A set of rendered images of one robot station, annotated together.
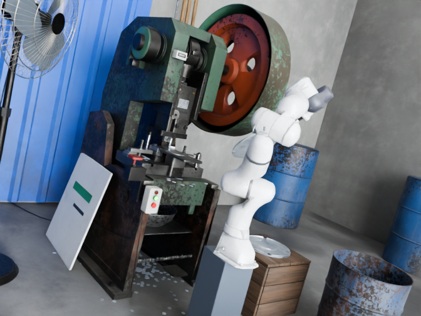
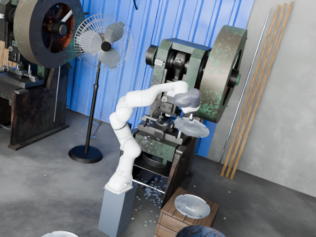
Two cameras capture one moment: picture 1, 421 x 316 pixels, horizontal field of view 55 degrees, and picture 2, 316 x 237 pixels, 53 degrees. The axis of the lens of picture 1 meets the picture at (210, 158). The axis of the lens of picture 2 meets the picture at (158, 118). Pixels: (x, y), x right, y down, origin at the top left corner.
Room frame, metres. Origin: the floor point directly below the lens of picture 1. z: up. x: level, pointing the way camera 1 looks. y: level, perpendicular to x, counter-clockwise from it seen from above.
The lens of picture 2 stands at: (0.88, -2.10, 1.83)
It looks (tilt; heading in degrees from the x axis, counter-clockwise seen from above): 20 degrees down; 59
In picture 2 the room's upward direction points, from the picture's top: 13 degrees clockwise
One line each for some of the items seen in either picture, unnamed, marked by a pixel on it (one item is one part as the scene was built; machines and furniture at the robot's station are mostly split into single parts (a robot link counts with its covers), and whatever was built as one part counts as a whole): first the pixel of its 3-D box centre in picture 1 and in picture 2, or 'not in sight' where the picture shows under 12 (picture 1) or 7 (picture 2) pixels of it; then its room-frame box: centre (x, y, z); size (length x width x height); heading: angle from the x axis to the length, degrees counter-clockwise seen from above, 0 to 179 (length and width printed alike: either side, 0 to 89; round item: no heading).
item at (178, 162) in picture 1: (178, 165); (159, 130); (2.29, 0.17, 0.72); 0.25 x 0.14 x 0.14; 43
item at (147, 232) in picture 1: (145, 220); (157, 161); (2.43, 0.30, 0.31); 0.43 x 0.42 x 0.01; 133
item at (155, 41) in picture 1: (147, 48); (155, 58); (2.27, 0.48, 1.31); 0.22 x 0.12 x 0.22; 43
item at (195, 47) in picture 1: (183, 67); (179, 69); (2.42, 0.29, 1.27); 0.21 x 0.12 x 0.34; 43
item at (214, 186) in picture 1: (173, 192); (188, 154); (2.71, 0.19, 0.45); 0.92 x 0.12 x 0.90; 43
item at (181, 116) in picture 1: (177, 106); (171, 95); (2.39, 0.26, 1.04); 0.17 x 0.15 x 0.30; 43
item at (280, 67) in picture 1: (215, 68); (219, 72); (2.73, 0.11, 1.33); 1.03 x 0.28 x 0.82; 43
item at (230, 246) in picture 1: (238, 243); (120, 177); (1.81, -0.22, 0.52); 0.22 x 0.19 x 0.14; 35
